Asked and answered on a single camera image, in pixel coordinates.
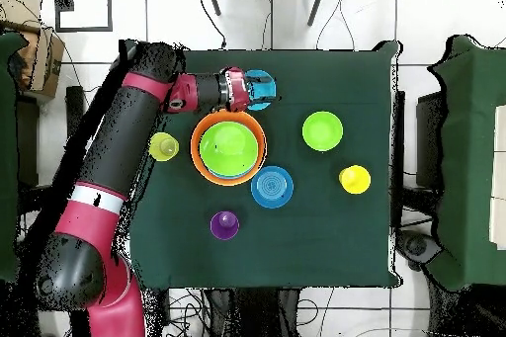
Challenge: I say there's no large green bowl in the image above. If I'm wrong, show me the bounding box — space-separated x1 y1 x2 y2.
198 120 260 178

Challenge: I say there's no large blue bowl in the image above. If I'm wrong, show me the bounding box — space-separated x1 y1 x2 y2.
206 168 256 181

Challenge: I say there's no small cyan bowl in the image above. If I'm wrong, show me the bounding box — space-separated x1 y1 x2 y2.
242 68 278 112

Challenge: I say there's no small green bowl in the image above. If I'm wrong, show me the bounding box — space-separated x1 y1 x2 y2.
301 110 345 153

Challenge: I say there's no large orange bowl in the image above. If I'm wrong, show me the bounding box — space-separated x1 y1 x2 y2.
190 108 268 188

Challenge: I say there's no small ribbed blue bowl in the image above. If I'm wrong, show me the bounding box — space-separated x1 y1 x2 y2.
250 165 295 210

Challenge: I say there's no translucent yellow-green cup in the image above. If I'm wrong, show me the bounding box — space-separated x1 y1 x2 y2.
148 131 181 163

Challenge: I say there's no opaque yellow cup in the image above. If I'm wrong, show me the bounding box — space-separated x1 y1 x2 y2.
338 164 373 196

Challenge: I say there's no purple cup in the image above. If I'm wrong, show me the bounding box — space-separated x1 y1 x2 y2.
209 210 241 242

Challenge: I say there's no dark green tablecloth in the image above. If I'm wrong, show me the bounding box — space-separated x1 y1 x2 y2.
118 39 404 291

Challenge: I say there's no brown cardboard box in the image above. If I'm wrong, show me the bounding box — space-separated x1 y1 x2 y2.
0 0 66 99

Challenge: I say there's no green cloth covered table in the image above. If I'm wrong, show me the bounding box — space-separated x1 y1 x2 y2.
426 34 506 293
0 30 33 285

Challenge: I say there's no dark grey base foot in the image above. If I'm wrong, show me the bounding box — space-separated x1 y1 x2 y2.
395 228 443 272

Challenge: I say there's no black power box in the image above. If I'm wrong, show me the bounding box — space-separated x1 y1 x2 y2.
146 289 172 328

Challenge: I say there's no white box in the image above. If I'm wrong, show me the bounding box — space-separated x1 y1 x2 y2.
489 104 506 251

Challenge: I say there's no black camera tripod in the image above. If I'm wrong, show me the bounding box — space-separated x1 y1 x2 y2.
204 0 328 27

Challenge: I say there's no black square floor frame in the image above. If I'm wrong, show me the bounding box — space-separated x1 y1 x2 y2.
53 0 114 33

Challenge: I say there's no tangle of floor cables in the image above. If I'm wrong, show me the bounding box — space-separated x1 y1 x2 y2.
62 45 211 337

